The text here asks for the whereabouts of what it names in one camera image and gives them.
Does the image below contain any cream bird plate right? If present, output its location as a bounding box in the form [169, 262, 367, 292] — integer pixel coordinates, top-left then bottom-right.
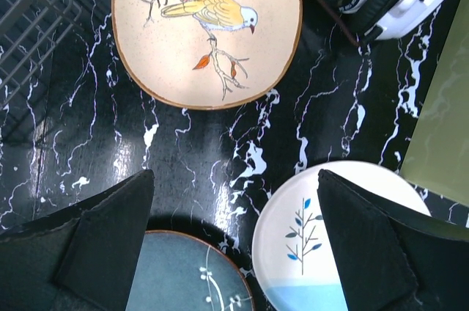
[111, 0, 303, 110]

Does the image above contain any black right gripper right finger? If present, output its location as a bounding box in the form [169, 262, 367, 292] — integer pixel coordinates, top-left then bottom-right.
[317, 169, 468, 310]

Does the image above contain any green storage box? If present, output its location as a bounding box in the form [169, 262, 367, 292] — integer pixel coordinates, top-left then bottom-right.
[400, 0, 468, 206]

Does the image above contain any teal glazed plate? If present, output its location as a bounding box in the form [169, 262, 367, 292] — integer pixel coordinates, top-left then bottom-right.
[126, 230, 255, 311]

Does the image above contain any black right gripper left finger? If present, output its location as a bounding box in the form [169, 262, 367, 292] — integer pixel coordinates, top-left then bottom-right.
[1, 169, 154, 310]

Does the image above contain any white plate blue band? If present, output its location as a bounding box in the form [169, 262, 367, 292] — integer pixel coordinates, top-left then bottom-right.
[252, 160, 430, 310]

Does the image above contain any dark wire dish rack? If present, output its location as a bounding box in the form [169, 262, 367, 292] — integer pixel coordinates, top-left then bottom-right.
[0, 0, 84, 143]

